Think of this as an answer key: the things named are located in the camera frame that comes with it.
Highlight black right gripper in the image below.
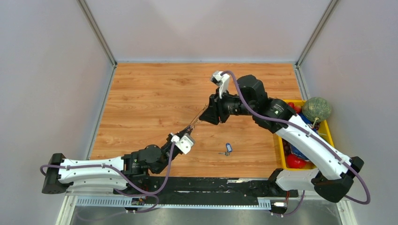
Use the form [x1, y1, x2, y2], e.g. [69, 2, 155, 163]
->
[199, 87, 255, 125]

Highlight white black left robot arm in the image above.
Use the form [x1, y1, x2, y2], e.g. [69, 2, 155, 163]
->
[40, 126, 195, 195]

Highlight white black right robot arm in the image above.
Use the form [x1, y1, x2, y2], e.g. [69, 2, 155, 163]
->
[199, 71, 364, 203]

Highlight blue key tag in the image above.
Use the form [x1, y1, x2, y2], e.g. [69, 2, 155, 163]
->
[226, 143, 233, 153]

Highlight dark grapes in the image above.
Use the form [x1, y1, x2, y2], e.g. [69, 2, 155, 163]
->
[282, 139, 291, 156]

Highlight red strawberries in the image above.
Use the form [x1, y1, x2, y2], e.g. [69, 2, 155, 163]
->
[288, 102, 302, 114]

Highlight blue chips bag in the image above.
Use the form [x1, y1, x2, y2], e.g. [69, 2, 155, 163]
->
[290, 113, 314, 162]

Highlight red apple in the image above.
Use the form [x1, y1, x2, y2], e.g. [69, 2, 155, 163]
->
[285, 154, 307, 169]

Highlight green melon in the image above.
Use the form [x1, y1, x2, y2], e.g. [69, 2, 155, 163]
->
[302, 97, 332, 122]

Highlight yellow plastic bin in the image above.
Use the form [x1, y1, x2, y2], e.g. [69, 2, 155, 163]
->
[272, 99, 336, 171]

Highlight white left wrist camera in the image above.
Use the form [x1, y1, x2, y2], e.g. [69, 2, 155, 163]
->
[171, 134, 195, 155]

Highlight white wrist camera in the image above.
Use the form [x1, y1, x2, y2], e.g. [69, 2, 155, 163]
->
[171, 134, 195, 155]
[210, 71, 230, 99]

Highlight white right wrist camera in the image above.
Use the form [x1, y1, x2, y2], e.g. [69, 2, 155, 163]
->
[210, 71, 230, 99]

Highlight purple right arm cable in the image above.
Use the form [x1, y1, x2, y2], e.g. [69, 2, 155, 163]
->
[221, 70, 371, 206]

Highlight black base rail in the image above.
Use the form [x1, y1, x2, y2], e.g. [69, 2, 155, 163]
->
[115, 175, 299, 207]

